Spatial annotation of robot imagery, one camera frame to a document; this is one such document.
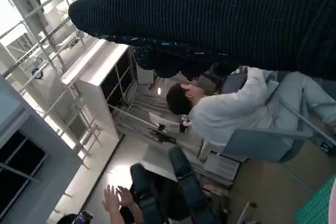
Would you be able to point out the person in striped top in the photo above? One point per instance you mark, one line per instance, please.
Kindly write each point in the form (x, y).
(115, 200)

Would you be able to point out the green cutting mat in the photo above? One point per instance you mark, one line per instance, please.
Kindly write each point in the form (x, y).
(315, 208)

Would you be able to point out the white shelf cabinet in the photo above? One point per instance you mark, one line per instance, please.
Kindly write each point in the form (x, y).
(94, 90)

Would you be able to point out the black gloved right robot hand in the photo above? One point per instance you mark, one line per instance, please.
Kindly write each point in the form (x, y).
(210, 16)

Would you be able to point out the dark window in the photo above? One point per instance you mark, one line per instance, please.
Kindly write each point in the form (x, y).
(15, 161)

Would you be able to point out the seated person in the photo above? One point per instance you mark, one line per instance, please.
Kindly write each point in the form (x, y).
(223, 113)

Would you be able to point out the grey metal pole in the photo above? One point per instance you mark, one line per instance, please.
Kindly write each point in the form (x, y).
(248, 212)

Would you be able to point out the grey wheeled chair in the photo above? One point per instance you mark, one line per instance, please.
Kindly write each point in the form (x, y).
(257, 145)

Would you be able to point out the round blue sign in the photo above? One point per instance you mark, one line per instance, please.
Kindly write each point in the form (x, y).
(37, 74)

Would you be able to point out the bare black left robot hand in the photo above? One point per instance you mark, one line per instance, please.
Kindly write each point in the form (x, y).
(183, 182)

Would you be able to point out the small white mesh cabinet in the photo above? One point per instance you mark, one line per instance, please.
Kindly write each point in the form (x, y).
(220, 166)

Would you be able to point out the pink bowl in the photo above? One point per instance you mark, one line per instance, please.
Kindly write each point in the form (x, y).
(333, 208)

